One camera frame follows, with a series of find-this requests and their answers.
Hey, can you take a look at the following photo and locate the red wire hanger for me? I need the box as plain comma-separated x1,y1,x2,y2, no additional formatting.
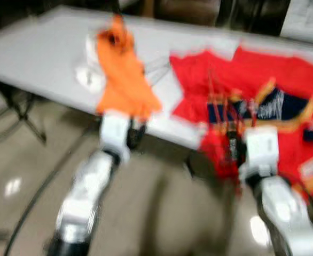
205,67,245,182

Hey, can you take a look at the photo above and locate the red basketball jersey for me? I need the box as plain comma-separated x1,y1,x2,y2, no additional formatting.
198,79,313,202

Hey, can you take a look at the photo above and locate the orange garment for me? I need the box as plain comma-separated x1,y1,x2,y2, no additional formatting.
94,13,163,119

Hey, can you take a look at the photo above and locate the small white object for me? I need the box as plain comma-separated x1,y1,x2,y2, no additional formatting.
74,35,108,95

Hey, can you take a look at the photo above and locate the plain red garment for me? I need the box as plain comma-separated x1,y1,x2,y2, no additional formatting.
170,45,313,126

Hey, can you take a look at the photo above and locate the white folding table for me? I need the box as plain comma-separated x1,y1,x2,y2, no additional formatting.
281,0,313,44
0,5,313,155

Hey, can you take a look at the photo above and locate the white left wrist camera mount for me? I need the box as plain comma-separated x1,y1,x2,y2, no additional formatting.
99,112,131,163

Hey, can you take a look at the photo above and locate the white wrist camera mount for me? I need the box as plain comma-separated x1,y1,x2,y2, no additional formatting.
239,127,280,179
99,112,131,163

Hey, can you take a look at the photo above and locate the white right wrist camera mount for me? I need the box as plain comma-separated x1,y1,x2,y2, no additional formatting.
239,127,280,179

